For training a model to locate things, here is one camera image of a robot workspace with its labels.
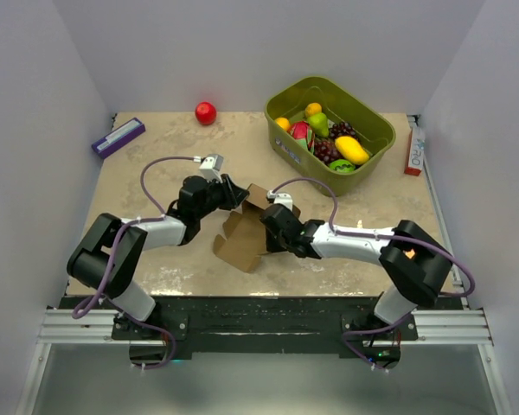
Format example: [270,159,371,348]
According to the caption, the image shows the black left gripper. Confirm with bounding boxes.
[195,174,248,220]

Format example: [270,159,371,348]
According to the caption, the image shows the brown cardboard paper box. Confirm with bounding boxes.
[212,182,302,274]

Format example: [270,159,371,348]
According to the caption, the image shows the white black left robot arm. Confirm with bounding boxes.
[67,174,250,339]

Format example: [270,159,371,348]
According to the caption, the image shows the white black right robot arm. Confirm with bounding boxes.
[260,204,452,340]

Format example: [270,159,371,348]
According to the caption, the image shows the purple rectangular box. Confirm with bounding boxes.
[91,118,146,160]

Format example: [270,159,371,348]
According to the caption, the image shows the red white toothpaste box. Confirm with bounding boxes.
[404,126,426,176]

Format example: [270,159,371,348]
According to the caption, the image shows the red apple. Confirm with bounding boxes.
[195,101,217,125]

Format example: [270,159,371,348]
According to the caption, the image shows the yellow orange fruit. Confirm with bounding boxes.
[275,117,292,132]

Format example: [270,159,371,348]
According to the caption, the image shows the pink dragon fruit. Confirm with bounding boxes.
[289,121,315,152]

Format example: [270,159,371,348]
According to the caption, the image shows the red grape bunch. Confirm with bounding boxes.
[313,138,342,165]

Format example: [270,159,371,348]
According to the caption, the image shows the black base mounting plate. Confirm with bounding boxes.
[111,295,465,361]

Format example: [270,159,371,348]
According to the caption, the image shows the green plastic tub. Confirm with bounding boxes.
[264,76,395,196]

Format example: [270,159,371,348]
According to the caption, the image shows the green pear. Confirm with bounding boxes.
[306,112,329,138]

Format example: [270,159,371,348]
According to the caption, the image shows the yellow mango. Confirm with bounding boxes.
[335,136,370,165]

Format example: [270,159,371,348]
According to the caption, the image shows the dark purple grape bunch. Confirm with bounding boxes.
[329,122,358,140]

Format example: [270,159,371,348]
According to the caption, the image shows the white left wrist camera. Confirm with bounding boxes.
[199,154,224,182]

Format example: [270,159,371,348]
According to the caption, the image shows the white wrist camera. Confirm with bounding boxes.
[266,190,293,210]
[199,154,224,182]

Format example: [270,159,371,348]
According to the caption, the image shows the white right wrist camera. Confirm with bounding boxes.
[266,190,293,210]

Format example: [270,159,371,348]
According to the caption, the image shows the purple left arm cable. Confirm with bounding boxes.
[71,155,202,370]

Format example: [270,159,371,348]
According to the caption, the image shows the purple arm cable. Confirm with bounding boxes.
[267,176,477,373]
[71,155,202,370]

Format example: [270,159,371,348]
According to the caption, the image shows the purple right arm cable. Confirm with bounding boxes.
[267,176,477,373]

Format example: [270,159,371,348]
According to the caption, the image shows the aluminium front rail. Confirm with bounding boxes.
[36,308,495,347]

